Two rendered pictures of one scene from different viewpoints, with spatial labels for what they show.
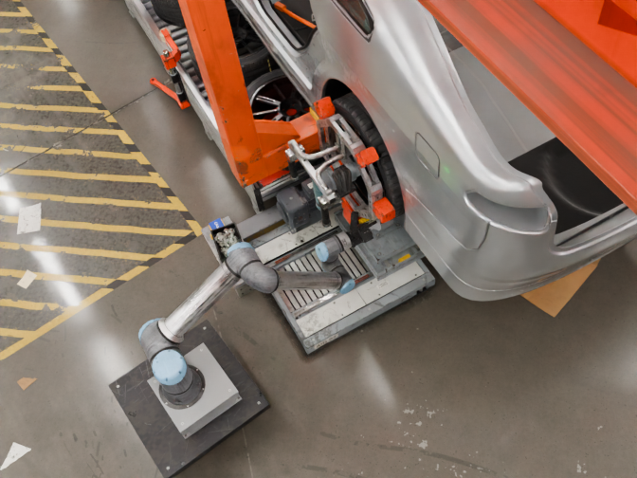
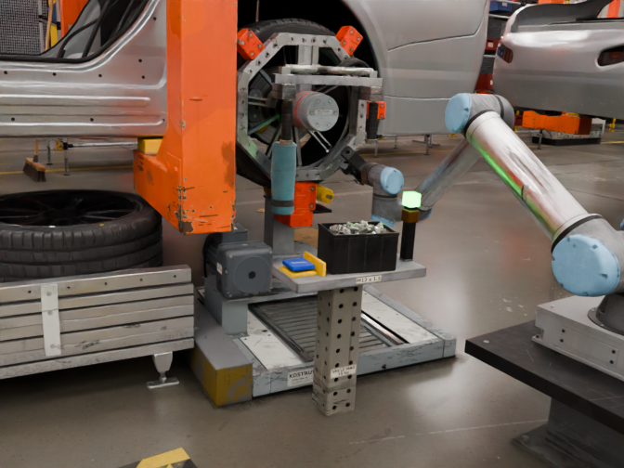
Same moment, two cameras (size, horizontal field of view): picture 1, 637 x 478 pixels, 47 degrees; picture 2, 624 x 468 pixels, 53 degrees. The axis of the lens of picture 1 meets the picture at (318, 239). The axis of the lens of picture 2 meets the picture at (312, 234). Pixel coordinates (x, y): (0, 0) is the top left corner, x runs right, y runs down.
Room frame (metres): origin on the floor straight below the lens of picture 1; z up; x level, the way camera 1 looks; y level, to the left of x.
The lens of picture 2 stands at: (2.54, 2.20, 1.02)
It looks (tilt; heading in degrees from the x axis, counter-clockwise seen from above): 15 degrees down; 263
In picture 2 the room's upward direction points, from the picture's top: 3 degrees clockwise
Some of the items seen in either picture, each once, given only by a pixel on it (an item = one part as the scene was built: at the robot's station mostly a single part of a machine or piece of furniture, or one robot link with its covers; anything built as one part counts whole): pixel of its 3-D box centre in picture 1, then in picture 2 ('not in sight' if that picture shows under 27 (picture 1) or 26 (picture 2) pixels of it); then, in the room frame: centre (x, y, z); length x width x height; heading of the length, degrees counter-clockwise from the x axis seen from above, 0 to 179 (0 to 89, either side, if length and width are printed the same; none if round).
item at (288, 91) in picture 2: (295, 153); (283, 90); (2.39, 0.04, 0.93); 0.09 x 0.05 x 0.05; 110
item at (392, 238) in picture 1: (381, 213); (279, 232); (2.36, -0.37, 0.32); 0.40 x 0.30 x 0.28; 20
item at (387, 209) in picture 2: (331, 262); (385, 209); (1.98, -0.04, 0.51); 0.12 x 0.09 x 0.12; 21
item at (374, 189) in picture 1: (349, 167); (302, 109); (2.30, -0.21, 0.85); 0.54 x 0.07 x 0.54; 20
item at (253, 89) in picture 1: (292, 118); (64, 240); (3.13, 0.03, 0.39); 0.66 x 0.66 x 0.24
